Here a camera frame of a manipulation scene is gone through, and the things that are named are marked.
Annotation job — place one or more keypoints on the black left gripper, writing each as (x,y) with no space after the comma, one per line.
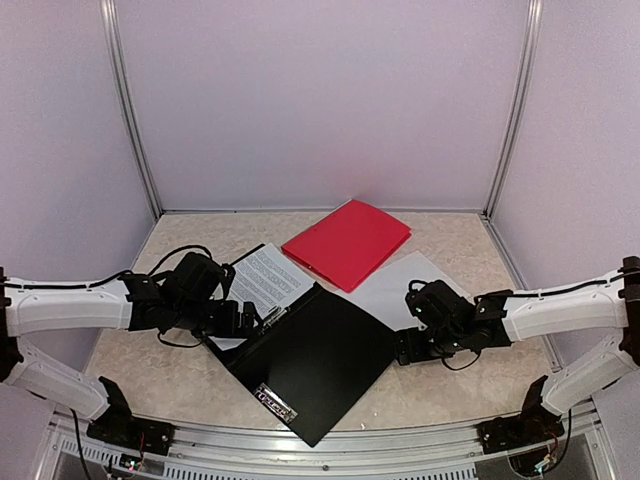
(230,327)

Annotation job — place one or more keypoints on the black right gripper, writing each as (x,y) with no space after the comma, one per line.
(409,348)

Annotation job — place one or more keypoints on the white paper sheet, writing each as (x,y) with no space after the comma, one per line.
(382,294)

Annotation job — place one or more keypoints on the printed text paper sheet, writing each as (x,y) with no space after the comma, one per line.
(266,278)

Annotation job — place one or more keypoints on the red file folder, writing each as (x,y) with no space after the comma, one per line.
(348,245)

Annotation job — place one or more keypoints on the black book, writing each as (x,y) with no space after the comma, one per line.
(320,358)

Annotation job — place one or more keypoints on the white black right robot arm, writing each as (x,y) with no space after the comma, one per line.
(610,301)

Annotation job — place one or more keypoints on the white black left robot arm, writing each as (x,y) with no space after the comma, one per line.
(124,301)

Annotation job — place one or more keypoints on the black folder centre clip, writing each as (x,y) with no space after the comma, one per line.
(274,316)

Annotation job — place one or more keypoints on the black folder edge clip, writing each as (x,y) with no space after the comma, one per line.
(276,405)

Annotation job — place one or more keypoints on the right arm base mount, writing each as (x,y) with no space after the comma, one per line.
(513,432)

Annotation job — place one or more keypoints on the aluminium front rail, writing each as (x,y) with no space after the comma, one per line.
(446,451)

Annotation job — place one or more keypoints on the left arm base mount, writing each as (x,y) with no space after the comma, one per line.
(134,433)

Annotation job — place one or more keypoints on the left aluminium corner post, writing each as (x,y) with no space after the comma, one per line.
(109,14)

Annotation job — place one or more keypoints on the aluminium corner post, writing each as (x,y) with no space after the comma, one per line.
(518,105)
(109,14)

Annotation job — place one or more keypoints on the right aluminium corner post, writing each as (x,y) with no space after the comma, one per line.
(518,105)

